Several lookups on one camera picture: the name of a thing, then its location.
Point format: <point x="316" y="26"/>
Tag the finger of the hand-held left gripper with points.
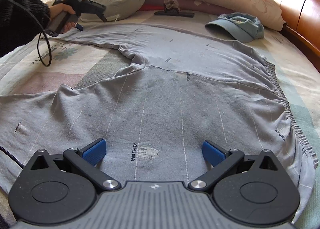
<point x="103" y="16"/>
<point x="79" y="27"/>

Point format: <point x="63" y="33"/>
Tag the black hair clip with flower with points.
<point x="175" y="13"/>

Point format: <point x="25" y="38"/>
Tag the red object behind cushion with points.
<point x="146" y="8"/>

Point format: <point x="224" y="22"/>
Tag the person's left forearm black sleeve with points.
<point x="20" y="19"/>

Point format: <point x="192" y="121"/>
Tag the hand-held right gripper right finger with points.
<point x="212" y="154"/>

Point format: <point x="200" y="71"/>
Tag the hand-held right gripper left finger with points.
<point x="95" y="152"/>

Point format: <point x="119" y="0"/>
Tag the person's left hand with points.
<point x="58" y="9"/>

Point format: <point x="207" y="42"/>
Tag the grey pants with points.
<point x="175" y="89"/>

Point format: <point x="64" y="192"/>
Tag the blue cap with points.
<point x="237" y="29"/>

